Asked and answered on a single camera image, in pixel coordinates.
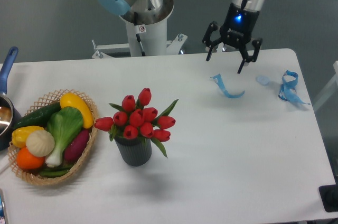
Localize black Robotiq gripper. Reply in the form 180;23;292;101
202;3;263;74

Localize red tulip bouquet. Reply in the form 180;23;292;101
94;88;178;157

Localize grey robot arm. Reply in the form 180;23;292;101
97;0;265;66

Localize dark grey ribbed vase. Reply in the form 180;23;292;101
115;137;152;167

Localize blue curved plastic strip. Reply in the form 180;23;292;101
211;74;245;99

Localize pale blue bottle cap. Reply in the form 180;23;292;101
256;75;270;86

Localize blue ribbon tangle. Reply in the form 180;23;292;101
278;70;311;106

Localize yellow squash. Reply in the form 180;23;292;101
60;92;93;129

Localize black device at table edge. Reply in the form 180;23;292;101
318;184;337;212

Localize green bok choy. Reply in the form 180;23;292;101
45;107;83;167

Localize purple sweet potato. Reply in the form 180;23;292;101
64;129;89;163

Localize green cucumber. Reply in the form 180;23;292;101
13;102;61;129

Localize white garlic bulb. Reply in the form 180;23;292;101
26;130;55;157

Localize green pea pods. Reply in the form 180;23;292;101
38;165;72;178

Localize yellow bell pepper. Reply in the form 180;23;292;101
12;126;44;148

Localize orange fruit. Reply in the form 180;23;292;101
16;147;44;170

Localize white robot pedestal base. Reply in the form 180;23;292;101
92;18;188;59

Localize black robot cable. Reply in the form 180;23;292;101
133;12;146;57

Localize white frame at right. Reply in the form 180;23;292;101
313;61;337;111

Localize blue handled saucepan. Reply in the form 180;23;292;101
1;46;21;151

